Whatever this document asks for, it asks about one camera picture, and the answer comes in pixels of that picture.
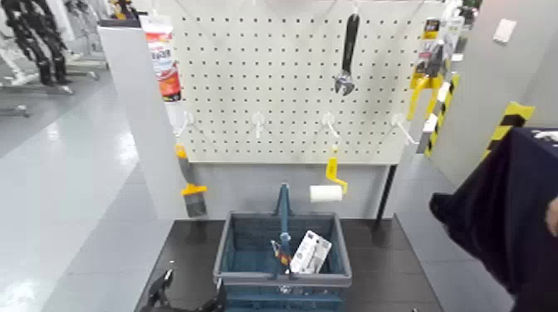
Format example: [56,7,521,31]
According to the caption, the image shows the black adjustable wrench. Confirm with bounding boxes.
[334,12,361,97]

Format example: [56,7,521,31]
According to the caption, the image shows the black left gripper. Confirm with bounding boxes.
[138,269,227,312]

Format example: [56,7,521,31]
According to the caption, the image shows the white robot stand frame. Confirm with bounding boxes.
[64,0,110,81]

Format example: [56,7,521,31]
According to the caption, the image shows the yellow black striped corner guard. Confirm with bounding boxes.
[481,100,536,160]
[423,73,462,158]

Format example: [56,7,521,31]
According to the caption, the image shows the person in dark clothing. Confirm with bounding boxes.
[428,127,558,312]

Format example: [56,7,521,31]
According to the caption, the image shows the yellow pliers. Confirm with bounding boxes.
[406,17,465,122]

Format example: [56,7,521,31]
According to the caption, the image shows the white partition panel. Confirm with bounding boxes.
[97,23,189,221]

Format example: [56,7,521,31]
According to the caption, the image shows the white paint roller yellow handle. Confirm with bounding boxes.
[309,145,349,204]

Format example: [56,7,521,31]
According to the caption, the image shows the small red yellow tool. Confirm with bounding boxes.
[270,239,292,268]

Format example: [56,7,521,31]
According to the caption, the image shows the red white sealant tube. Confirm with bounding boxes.
[139,14,184,104]

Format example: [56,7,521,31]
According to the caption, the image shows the white wall switch plate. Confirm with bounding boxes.
[493,17,518,45]

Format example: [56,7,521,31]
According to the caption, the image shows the white packaged tool card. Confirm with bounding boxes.
[289,230,333,275]

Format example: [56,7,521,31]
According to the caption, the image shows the blue folding crate with handle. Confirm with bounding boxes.
[213,183,353,312]

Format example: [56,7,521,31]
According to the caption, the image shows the white perforated pegboard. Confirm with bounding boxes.
[167,0,446,166]

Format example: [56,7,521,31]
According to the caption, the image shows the yellow handled paint brush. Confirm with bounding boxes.
[174,144,209,218]

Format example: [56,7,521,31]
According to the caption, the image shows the person's bare hand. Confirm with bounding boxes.
[546,196,558,237]

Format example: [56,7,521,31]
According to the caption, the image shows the black humanoid robot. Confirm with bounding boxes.
[0,0,71,86]

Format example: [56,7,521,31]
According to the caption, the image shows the white pegboard hook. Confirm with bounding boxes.
[251,111,266,139]
[390,113,419,146]
[176,110,195,139]
[321,112,340,139]

